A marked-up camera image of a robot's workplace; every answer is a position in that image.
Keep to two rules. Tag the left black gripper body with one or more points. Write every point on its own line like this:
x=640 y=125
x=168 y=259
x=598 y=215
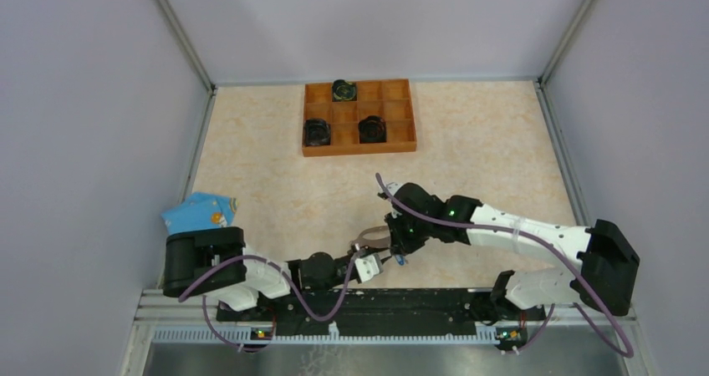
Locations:
x=346 y=260

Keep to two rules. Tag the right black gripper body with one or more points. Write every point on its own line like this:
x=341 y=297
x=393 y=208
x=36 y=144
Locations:
x=410 y=235

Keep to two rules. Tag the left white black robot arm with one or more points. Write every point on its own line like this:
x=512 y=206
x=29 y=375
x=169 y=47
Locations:
x=217 y=263

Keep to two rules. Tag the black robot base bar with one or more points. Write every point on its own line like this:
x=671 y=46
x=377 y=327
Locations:
x=370 y=312

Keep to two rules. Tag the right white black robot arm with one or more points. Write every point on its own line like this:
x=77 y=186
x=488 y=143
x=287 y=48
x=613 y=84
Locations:
x=594 y=265

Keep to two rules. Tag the black round part centre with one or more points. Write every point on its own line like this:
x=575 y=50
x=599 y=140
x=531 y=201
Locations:
x=372 y=129

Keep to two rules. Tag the orange compartment tray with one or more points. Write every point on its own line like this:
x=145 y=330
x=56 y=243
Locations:
x=390 y=99

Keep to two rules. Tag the black round part left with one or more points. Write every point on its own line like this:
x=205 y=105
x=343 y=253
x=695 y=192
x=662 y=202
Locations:
x=316 y=132

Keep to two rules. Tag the black green round part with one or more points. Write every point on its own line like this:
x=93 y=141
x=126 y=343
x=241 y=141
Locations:
x=343 y=91

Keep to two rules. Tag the blue patterned cloth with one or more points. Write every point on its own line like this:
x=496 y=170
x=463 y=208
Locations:
x=200 y=211

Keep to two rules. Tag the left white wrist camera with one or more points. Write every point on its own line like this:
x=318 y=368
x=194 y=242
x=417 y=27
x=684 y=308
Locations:
x=368 y=267

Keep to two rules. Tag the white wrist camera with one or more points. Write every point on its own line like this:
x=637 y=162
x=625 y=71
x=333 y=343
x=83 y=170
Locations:
x=368 y=267
x=391 y=188

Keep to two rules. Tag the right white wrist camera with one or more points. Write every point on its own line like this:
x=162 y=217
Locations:
x=391 y=188

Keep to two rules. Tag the white slotted cable duct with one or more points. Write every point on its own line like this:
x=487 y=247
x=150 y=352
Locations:
x=247 y=335

